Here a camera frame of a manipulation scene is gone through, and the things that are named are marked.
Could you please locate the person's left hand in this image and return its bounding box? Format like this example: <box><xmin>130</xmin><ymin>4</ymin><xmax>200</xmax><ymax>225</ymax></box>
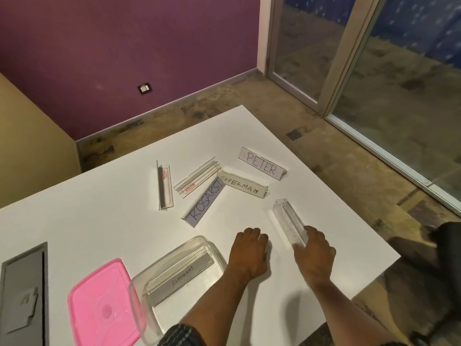
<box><xmin>228</xmin><ymin>228</ymin><xmax>271</xmax><ymax>282</ymax></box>

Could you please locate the person's right hand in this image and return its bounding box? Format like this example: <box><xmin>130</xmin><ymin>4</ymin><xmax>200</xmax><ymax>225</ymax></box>
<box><xmin>292</xmin><ymin>226</ymin><xmax>336</xmax><ymax>287</ymax></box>

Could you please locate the clear acrylic name holder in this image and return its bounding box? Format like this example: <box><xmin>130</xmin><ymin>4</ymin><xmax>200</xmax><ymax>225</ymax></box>
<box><xmin>270</xmin><ymin>198</ymin><xmax>309</xmax><ymax>249</ymax></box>

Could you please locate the person's right forearm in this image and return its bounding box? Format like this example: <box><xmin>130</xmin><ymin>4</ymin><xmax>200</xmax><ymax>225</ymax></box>
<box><xmin>306</xmin><ymin>274</ymin><xmax>409</xmax><ymax>346</ymax></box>

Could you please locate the person's left forearm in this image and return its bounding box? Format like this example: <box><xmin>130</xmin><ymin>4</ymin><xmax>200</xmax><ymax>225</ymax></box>
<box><xmin>178</xmin><ymin>268</ymin><xmax>269</xmax><ymax>346</ymax></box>

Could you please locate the clear plastic container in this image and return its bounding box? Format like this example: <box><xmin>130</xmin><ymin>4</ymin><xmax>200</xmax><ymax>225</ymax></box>
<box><xmin>128</xmin><ymin>236</ymin><xmax>227</xmax><ymax>346</ymax></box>

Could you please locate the name holder with black writing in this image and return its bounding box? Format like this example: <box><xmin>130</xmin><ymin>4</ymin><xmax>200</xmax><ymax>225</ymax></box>
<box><xmin>216</xmin><ymin>170</ymin><xmax>270</xmax><ymax>199</ymax></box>

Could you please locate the white card with blue writing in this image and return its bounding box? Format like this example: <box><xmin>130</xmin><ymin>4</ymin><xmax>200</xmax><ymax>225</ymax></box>
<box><xmin>181</xmin><ymin>176</ymin><xmax>225</xmax><ymax>228</ymax></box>

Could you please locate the name holder with blue writing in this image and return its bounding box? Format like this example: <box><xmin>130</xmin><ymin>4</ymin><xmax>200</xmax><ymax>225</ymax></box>
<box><xmin>238</xmin><ymin>147</ymin><xmax>289</xmax><ymax>181</ymax></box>

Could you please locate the clear holder with red label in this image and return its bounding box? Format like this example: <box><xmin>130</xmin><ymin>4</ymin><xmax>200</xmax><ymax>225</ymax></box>
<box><xmin>156</xmin><ymin>160</ymin><xmax>174</xmax><ymax>211</ymax></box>
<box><xmin>174</xmin><ymin>156</ymin><xmax>221</xmax><ymax>198</ymax></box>

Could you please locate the grey name holder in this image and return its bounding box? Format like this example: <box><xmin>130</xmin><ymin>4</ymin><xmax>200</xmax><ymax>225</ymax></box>
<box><xmin>143</xmin><ymin>250</ymin><xmax>215</xmax><ymax>307</ymax></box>

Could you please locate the dark striped sleeve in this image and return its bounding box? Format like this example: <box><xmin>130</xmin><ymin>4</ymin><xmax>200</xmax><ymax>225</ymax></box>
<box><xmin>157</xmin><ymin>323</ymin><xmax>209</xmax><ymax>346</ymax></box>

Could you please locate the black office chair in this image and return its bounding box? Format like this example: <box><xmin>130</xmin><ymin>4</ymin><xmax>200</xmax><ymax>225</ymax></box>
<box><xmin>409</xmin><ymin>221</ymin><xmax>461</xmax><ymax>346</ymax></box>

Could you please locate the pink plastic lid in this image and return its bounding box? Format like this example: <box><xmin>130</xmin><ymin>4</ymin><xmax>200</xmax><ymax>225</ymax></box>
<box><xmin>67</xmin><ymin>258</ymin><xmax>142</xmax><ymax>346</ymax></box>

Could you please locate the glass door panel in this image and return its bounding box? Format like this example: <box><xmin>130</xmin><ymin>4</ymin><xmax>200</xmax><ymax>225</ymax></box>
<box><xmin>267</xmin><ymin>0</ymin><xmax>382</xmax><ymax>116</ymax></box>
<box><xmin>324</xmin><ymin>0</ymin><xmax>461</xmax><ymax>216</ymax></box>

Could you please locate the beige cabinet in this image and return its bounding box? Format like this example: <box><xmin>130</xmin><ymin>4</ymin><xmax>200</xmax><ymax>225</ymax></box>
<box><xmin>0</xmin><ymin>73</ymin><xmax>81</xmax><ymax>209</ymax></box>

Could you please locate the grey table cable hatch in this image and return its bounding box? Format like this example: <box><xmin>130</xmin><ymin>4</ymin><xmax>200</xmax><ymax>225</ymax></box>
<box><xmin>0</xmin><ymin>242</ymin><xmax>49</xmax><ymax>346</ymax></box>

